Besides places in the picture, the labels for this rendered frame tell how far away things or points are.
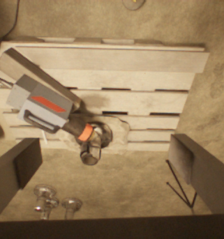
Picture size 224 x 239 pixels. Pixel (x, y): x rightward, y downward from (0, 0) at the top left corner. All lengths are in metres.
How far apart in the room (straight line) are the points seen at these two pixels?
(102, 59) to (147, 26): 0.32
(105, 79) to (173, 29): 0.46
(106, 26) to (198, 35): 0.52
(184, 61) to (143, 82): 0.24
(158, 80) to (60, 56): 0.55
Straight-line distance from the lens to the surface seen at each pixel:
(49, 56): 0.98
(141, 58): 0.93
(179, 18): 1.10
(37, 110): 0.87
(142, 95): 1.05
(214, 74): 1.31
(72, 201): 2.43
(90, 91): 1.04
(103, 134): 1.17
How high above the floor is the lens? 1.03
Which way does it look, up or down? 51 degrees down
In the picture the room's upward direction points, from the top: 179 degrees counter-clockwise
